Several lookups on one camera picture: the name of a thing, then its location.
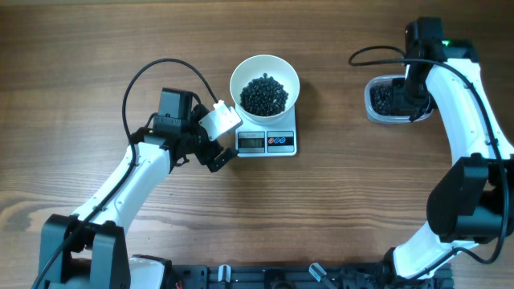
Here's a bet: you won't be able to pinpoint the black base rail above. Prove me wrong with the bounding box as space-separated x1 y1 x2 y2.
132 263 455 289

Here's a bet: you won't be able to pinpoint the black beans in container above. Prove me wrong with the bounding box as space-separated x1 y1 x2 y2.
369 84 394 116

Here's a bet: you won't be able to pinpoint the white bowl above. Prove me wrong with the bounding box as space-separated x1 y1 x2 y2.
230 55 300 123

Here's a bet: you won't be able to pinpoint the clear plastic bean container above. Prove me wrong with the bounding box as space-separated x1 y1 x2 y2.
364 75 434 124

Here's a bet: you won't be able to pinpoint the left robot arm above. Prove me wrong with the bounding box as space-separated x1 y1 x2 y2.
33 88 242 288

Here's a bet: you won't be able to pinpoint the black beans in bowl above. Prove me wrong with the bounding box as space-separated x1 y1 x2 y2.
240 73 288 116

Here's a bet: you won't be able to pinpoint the left black camera cable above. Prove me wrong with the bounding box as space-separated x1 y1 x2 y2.
31 58 220 289

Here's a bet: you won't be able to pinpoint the black camera cable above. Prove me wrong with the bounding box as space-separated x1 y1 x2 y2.
31 58 220 289
348 45 511 282

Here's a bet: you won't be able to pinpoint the right black camera cable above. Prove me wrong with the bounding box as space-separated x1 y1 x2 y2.
348 45 511 282

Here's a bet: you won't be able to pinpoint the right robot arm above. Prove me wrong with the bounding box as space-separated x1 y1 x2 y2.
392 17 513 282

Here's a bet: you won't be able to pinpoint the white digital kitchen scale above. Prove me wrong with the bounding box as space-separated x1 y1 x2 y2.
235 106 297 157

